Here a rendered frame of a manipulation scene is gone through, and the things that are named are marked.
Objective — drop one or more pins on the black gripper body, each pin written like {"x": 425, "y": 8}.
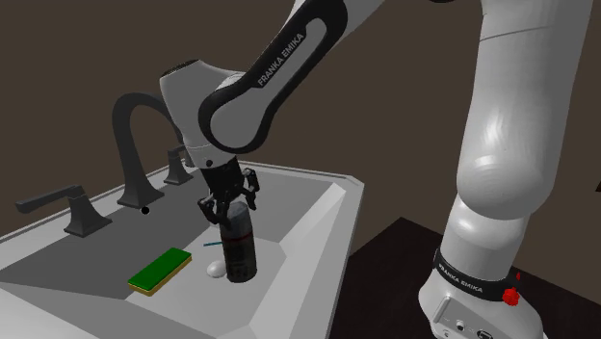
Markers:
{"x": 223, "y": 178}

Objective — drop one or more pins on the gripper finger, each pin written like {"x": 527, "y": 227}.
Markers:
{"x": 213, "y": 211}
{"x": 251, "y": 185}

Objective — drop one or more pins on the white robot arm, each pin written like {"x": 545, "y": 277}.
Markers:
{"x": 516, "y": 141}

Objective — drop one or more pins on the teal pen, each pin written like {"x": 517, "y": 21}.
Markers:
{"x": 212, "y": 243}

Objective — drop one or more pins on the dark spray can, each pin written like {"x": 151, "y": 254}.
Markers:
{"x": 239, "y": 253}

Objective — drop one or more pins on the white egg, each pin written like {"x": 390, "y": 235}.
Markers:
{"x": 216, "y": 269}

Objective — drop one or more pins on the grey sink basin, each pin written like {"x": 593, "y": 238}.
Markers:
{"x": 305, "y": 244}

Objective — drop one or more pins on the green and yellow sponge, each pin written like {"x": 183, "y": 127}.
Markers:
{"x": 159, "y": 271}

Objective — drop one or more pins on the dark curved faucet spout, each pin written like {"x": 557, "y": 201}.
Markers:
{"x": 129, "y": 155}

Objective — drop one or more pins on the dark robot stand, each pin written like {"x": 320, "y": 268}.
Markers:
{"x": 385, "y": 281}

